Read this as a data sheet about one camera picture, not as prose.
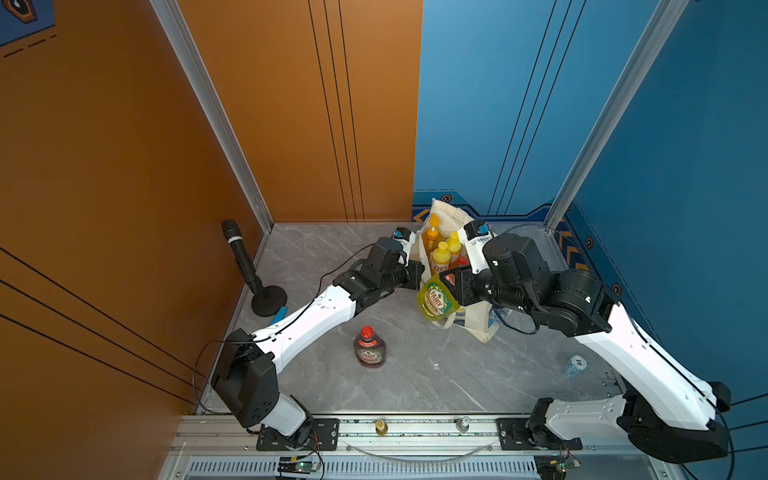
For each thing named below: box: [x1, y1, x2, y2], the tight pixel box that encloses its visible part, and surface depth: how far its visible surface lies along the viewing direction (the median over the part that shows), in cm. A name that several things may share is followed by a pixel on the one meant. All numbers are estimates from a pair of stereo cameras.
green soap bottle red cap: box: [416, 274, 461, 321], surface depth 66 cm
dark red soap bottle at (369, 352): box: [354, 325, 387, 369], surface depth 77 cm
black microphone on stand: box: [222, 219, 288, 317], surface depth 85 cm
